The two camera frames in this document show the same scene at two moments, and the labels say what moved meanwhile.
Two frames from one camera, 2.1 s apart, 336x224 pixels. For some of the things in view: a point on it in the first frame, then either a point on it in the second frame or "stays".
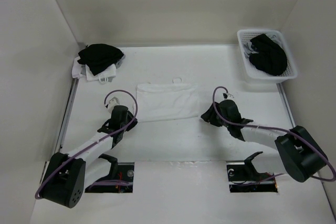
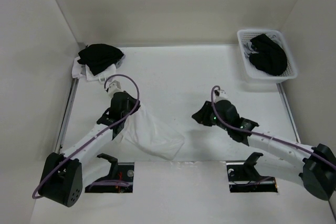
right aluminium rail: (284, 99) stays
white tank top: (159, 101) to (147, 134)
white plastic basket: (265, 55) stays
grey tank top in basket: (248, 50) stays
